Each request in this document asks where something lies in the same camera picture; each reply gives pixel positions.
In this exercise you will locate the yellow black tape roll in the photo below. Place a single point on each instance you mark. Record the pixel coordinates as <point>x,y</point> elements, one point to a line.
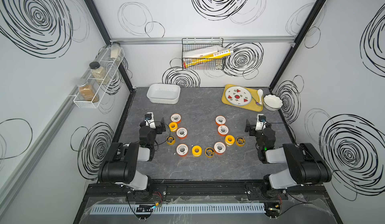
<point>209,152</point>
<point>240,141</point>
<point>171,140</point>

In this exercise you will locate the spice jar brown contents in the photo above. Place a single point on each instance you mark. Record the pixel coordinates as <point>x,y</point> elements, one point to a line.
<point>87,90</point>

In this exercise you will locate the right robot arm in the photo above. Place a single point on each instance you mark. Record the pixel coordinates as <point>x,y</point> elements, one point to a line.
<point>304,163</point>

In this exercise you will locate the spice jar pale contents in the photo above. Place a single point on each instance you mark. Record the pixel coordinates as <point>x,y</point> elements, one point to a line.
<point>115,50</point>

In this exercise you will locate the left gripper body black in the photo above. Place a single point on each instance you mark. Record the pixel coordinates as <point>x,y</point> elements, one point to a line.
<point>159,124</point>

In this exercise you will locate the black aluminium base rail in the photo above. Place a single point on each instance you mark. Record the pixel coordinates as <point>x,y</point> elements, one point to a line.
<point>166,190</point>

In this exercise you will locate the orange sealing tape roll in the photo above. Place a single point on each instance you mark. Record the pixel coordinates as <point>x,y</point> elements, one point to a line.
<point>182,150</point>
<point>223,130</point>
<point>219,148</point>
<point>181,133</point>
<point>220,120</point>
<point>176,118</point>

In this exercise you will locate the yellow sealing tape roll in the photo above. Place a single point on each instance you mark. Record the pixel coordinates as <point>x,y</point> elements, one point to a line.
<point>173,126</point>
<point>229,140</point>
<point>196,151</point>

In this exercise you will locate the white scalloped bowl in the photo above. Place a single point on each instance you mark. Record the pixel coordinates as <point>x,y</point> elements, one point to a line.
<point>272,102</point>

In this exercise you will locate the black wire wall basket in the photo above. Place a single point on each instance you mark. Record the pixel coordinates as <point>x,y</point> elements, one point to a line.
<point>195,43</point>

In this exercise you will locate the yellow tray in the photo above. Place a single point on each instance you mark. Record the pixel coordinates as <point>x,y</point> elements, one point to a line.
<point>251,106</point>

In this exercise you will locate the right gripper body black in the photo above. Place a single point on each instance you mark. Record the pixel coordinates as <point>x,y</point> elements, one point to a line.
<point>249,126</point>

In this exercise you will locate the spice jar black lid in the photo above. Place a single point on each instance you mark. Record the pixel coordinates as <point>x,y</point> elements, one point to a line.
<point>99,73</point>

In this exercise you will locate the white wire spice rack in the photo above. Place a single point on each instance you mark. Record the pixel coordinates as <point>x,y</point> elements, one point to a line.
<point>106,93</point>

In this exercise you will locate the white plastic storage box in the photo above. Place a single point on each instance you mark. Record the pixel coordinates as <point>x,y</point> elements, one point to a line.
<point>160,93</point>

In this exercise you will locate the white spoon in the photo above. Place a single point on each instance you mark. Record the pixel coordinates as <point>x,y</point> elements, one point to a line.
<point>260,97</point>

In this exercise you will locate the white slotted cable duct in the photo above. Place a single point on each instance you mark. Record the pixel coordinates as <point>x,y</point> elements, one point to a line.
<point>131,209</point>

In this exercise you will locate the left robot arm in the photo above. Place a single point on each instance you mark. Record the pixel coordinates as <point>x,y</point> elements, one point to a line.
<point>119,165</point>

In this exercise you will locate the watermelon pattern plate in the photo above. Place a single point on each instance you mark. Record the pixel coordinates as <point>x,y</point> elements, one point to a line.
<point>238,96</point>

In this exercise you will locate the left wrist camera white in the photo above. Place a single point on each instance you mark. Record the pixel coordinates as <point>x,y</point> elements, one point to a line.
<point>149,120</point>

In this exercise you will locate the yellow white box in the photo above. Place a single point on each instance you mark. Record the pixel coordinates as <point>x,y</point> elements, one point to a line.
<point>211,55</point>

